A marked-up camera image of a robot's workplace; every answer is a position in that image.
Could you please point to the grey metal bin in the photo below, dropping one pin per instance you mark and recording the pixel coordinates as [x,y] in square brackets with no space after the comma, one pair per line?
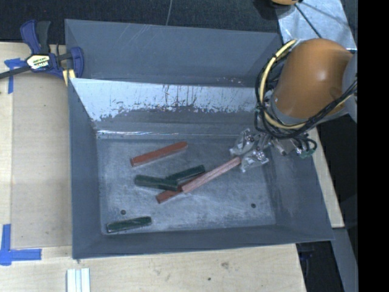
[194,217]

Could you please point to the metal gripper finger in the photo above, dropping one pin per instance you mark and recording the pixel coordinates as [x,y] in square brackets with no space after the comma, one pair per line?
[258,158]
[247,141]

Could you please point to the red-brown block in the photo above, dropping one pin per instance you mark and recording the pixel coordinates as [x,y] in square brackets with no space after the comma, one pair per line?
[209,175]
[167,195]
[158,154]

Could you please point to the dark green flat block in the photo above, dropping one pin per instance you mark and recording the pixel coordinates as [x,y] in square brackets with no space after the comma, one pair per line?
[187,173]
[155,182]
[129,224]

